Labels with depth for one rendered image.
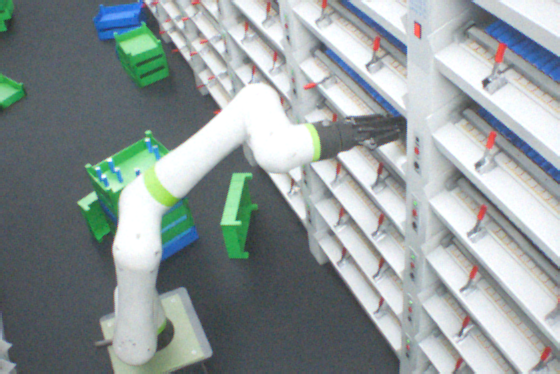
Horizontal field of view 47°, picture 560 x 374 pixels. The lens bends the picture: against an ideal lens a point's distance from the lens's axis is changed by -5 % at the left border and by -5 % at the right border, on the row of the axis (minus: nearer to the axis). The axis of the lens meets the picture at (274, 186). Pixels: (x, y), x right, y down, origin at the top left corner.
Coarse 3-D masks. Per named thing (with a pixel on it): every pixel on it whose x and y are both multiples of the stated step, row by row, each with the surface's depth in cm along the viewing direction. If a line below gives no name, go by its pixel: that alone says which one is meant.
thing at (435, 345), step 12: (432, 324) 193; (420, 336) 194; (432, 336) 196; (444, 336) 194; (432, 348) 193; (444, 348) 191; (432, 360) 191; (444, 360) 190; (456, 360) 188; (444, 372) 187; (456, 372) 183; (468, 372) 184
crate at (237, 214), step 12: (240, 180) 281; (240, 192) 276; (228, 204) 271; (240, 204) 297; (252, 204) 296; (228, 216) 266; (240, 216) 294; (228, 228) 265; (240, 228) 288; (228, 240) 270; (240, 240) 283; (228, 252) 275; (240, 252) 274
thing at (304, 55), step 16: (304, 48) 203; (320, 48) 203; (304, 64) 205; (320, 80) 197; (352, 80) 191; (336, 96) 190; (352, 96) 188; (352, 112) 184; (368, 112) 181; (400, 160) 167; (400, 176) 169
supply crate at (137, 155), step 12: (132, 144) 266; (144, 144) 270; (156, 144) 268; (120, 156) 265; (132, 156) 269; (144, 156) 268; (108, 168) 264; (120, 168) 264; (132, 168) 263; (144, 168) 262; (96, 180) 252; (108, 180) 260; (132, 180) 258; (108, 192) 245; (120, 192) 248
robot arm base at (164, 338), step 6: (168, 318) 218; (168, 324) 214; (162, 330) 210; (168, 330) 213; (174, 330) 216; (162, 336) 210; (168, 336) 213; (102, 342) 211; (108, 342) 211; (162, 342) 211; (168, 342) 212; (162, 348) 211
